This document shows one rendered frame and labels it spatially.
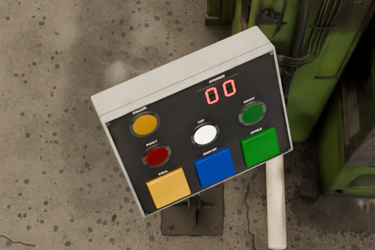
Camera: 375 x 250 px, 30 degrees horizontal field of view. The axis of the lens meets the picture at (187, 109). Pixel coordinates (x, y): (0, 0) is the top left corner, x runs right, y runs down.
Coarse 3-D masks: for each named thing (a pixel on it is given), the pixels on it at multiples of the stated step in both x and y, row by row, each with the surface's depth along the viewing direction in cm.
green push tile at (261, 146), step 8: (272, 128) 138; (256, 136) 137; (264, 136) 138; (272, 136) 139; (240, 144) 138; (248, 144) 138; (256, 144) 138; (264, 144) 139; (272, 144) 140; (248, 152) 139; (256, 152) 140; (264, 152) 141; (272, 152) 142; (248, 160) 140; (256, 160) 141
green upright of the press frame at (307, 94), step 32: (256, 0) 152; (288, 0) 144; (320, 0) 144; (352, 0) 145; (288, 32) 159; (320, 32) 159; (352, 32) 160; (320, 64) 178; (288, 96) 199; (320, 96) 199
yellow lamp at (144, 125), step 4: (144, 116) 124; (148, 116) 125; (152, 116) 125; (136, 120) 124; (140, 120) 124; (144, 120) 125; (148, 120) 125; (152, 120) 125; (156, 120) 126; (136, 124) 125; (140, 124) 125; (144, 124) 125; (148, 124) 126; (152, 124) 126; (136, 128) 125; (140, 128) 126; (144, 128) 126; (148, 128) 126; (152, 128) 127; (136, 132) 126; (140, 132) 126; (144, 132) 127; (148, 132) 127
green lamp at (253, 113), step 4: (256, 104) 133; (248, 108) 132; (252, 108) 133; (256, 108) 133; (260, 108) 134; (244, 112) 133; (248, 112) 133; (252, 112) 133; (256, 112) 134; (260, 112) 134; (244, 116) 133; (248, 116) 134; (252, 116) 134; (256, 116) 134; (260, 116) 135; (244, 120) 134; (248, 120) 134; (252, 120) 135; (256, 120) 135
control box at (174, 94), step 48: (240, 48) 128; (96, 96) 127; (144, 96) 124; (192, 96) 126; (240, 96) 130; (144, 144) 129; (192, 144) 133; (288, 144) 143; (144, 192) 136; (192, 192) 141
